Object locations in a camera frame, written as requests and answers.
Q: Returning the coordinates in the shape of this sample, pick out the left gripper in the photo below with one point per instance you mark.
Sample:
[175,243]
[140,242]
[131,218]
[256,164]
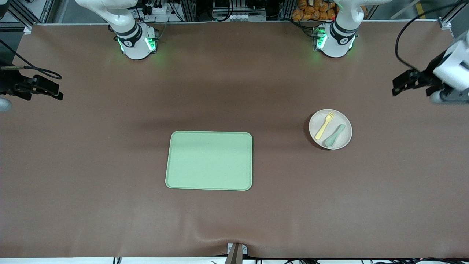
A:
[427,77]

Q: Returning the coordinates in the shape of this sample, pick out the beige round plate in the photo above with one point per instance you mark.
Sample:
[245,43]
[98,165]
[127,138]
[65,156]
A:
[342,121]

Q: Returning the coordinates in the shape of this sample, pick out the yellow plastic fork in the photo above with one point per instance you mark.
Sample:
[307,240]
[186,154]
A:
[324,126]

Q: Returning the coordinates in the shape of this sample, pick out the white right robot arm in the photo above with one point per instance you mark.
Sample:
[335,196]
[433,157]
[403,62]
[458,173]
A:
[132,40]

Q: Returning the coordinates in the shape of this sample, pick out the green plastic spoon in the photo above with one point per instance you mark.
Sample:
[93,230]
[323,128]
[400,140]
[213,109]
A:
[331,140]

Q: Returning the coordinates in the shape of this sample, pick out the brown table mat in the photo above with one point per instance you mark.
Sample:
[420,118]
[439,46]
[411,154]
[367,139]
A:
[110,183]

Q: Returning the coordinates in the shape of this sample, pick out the orange toy food pile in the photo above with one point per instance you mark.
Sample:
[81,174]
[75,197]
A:
[311,13]

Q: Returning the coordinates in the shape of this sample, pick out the white power strip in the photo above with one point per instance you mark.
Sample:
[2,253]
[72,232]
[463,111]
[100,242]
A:
[161,11]

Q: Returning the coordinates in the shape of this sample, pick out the light green rectangular tray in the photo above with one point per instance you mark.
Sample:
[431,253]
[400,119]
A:
[209,161]

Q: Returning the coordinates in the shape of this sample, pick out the white connector block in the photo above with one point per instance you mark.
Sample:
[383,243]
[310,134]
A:
[238,16]

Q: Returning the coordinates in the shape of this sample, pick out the metal table corner bracket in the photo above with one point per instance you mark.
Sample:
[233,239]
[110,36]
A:
[445,24]
[28,30]

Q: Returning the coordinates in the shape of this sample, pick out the aluminium frame post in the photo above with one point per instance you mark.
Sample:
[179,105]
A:
[188,9]
[285,9]

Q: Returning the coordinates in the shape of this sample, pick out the table edge clamp bracket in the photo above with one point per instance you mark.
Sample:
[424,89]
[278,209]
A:
[236,255]

